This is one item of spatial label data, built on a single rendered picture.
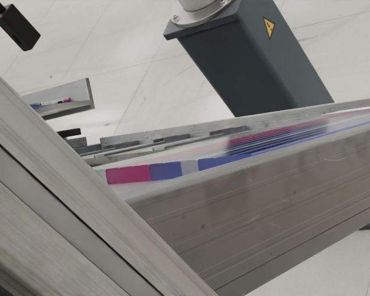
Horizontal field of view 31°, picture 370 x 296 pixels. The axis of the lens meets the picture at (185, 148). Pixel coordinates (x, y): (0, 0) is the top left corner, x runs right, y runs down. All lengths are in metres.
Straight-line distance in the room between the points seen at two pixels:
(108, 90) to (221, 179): 2.66
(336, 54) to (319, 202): 1.90
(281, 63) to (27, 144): 1.30
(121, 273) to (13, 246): 0.04
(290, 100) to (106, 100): 1.53
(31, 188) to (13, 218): 0.01
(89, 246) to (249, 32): 1.20
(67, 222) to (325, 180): 0.24
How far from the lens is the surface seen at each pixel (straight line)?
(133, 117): 2.68
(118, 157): 0.92
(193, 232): 0.30
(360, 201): 0.45
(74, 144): 1.17
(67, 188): 0.19
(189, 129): 1.07
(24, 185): 0.18
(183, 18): 1.41
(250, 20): 1.39
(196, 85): 2.57
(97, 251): 0.20
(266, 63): 1.42
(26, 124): 0.19
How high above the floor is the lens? 1.32
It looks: 34 degrees down
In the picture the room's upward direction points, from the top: 40 degrees counter-clockwise
